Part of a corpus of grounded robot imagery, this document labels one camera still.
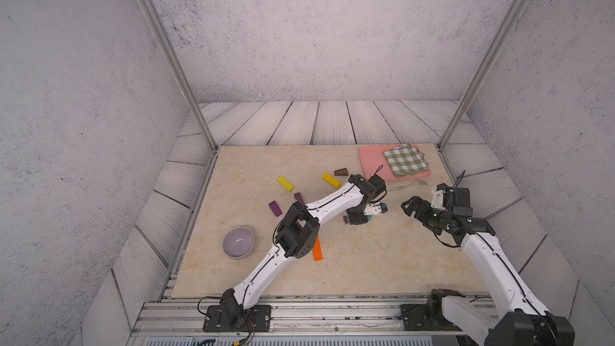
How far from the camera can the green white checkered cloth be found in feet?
3.68

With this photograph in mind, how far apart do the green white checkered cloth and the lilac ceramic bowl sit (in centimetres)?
69

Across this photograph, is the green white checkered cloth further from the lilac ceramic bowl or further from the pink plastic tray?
the lilac ceramic bowl

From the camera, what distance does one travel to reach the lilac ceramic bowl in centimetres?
84
